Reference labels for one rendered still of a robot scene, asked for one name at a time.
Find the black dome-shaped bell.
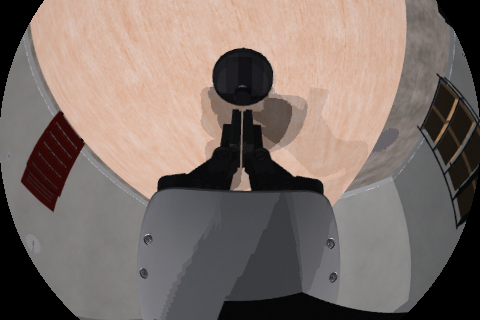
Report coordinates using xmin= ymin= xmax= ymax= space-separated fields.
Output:
xmin=212 ymin=47 xmax=273 ymax=106

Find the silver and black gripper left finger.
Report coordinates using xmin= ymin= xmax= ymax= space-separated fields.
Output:
xmin=157 ymin=109 xmax=241 ymax=191

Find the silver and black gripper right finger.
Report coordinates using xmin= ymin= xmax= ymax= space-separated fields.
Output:
xmin=242 ymin=110 xmax=324 ymax=195

